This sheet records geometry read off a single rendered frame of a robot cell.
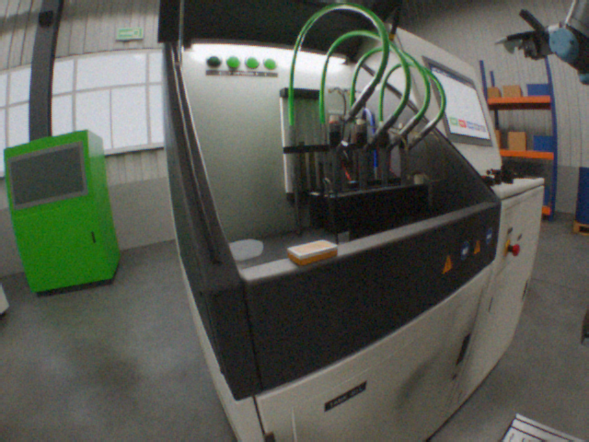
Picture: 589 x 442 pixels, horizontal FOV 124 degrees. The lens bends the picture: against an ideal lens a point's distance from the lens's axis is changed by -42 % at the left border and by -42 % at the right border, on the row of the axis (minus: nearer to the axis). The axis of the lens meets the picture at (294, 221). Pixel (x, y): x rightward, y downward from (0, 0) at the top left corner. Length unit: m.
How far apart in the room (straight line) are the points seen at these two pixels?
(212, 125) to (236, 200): 0.23
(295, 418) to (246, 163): 0.66
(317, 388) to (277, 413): 0.07
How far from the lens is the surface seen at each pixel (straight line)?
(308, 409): 0.43
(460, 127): 1.10
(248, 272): 0.29
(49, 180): 3.05
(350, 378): 0.44
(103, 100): 4.55
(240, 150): 0.81
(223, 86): 0.83
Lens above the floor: 1.06
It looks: 13 degrees down
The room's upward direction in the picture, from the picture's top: 4 degrees counter-clockwise
